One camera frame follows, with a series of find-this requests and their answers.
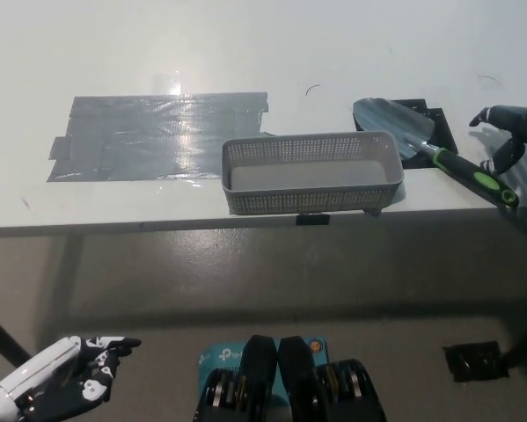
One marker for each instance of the robot body black teal blocks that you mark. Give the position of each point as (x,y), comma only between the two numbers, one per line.
(294,378)

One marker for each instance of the black tape patch on floor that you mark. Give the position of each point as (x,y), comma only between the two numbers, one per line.
(470,362)

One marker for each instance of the large grey duct tape patch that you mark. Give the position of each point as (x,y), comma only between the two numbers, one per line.
(135,140)

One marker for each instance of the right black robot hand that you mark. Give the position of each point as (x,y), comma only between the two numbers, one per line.
(522,123)

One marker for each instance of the black tape patch on table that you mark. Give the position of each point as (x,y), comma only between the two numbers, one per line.
(441,127)

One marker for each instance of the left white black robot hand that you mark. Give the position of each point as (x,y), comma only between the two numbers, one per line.
(47,369)

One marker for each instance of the grey perforated plastic basket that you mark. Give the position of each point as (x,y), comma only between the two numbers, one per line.
(250,204)

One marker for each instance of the small black tape strip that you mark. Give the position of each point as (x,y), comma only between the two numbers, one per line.
(312,220)

